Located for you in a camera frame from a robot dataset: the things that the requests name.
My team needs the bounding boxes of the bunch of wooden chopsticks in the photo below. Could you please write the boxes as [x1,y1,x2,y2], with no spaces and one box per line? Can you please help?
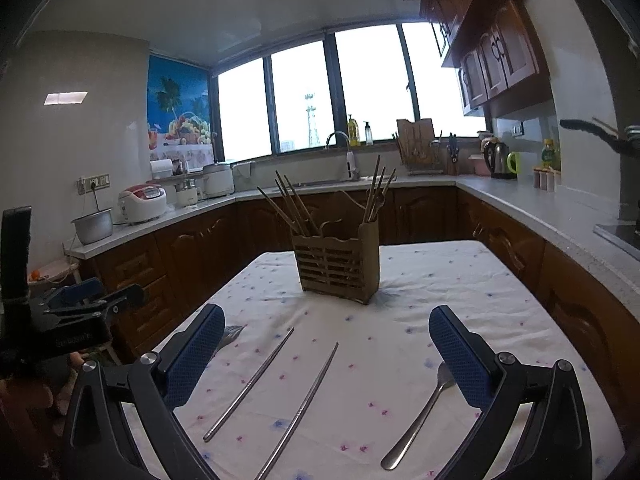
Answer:
[256,154,398,238]

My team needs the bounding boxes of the small white cooking pot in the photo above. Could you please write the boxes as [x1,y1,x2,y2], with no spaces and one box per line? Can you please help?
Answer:
[176,180,205,208]

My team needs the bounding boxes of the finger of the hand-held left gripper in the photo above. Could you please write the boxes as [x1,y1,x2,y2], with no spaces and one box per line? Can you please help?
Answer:
[47,278,107,307]
[44,285,147,317]

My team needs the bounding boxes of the white floral tablecloth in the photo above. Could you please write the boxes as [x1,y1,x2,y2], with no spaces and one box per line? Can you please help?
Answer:
[122,240,626,480]

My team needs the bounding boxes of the metal chopstick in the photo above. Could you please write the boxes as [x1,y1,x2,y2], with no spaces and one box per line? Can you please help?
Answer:
[202,327,296,443]
[254,342,340,480]

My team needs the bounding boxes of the steel electric kettle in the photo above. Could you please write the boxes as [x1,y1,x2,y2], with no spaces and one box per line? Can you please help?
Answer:
[481,137,511,179]

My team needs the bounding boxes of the wall outlet strip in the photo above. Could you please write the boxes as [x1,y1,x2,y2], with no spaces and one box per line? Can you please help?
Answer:
[77,174,111,195]

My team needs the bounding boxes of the red and white rice cooker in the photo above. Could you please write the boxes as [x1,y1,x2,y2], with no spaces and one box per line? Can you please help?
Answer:
[117,184,167,225]

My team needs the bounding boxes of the metal fork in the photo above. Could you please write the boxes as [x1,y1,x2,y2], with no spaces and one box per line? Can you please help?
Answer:
[215,324,247,356]

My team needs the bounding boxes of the wooden utensil holder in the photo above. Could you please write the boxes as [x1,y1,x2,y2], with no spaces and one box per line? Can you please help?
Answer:
[291,191,381,306]

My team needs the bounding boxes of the black cooktop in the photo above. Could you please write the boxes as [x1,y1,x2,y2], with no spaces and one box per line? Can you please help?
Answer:
[594,222,640,257]

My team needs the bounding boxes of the metal inner pot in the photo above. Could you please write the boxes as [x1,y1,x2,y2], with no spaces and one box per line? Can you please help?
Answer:
[71,208,113,246]

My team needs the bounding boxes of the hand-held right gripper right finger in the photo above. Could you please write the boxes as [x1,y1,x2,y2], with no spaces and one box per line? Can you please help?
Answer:
[428,305,593,480]

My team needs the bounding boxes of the chrome faucet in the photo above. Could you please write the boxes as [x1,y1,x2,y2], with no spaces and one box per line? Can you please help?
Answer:
[326,131,361,181]

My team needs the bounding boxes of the wooden upper cabinets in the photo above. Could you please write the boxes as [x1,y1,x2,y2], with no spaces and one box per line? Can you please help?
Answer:
[420,0,553,116]

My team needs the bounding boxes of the wire dish rack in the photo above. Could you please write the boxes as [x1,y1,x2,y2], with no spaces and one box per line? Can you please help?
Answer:
[400,157,446,177]

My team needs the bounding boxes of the row of spice jars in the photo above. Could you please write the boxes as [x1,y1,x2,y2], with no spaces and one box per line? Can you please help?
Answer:
[532,166,557,192]

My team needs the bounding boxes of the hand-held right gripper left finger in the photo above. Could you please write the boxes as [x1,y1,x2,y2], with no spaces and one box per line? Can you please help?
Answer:
[62,304,227,480]

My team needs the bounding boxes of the wooden cutting board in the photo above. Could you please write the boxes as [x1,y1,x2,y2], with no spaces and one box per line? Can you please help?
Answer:
[396,118,436,163]

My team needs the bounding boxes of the dark framed window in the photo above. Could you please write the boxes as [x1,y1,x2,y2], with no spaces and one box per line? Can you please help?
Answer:
[212,22,488,163]

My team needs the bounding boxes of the person's left hand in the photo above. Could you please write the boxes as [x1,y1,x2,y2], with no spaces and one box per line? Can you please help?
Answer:
[0,360,66,421]

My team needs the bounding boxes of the tropical fruit wall poster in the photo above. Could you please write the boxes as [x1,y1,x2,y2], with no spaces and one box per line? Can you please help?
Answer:
[147,55,211,161]

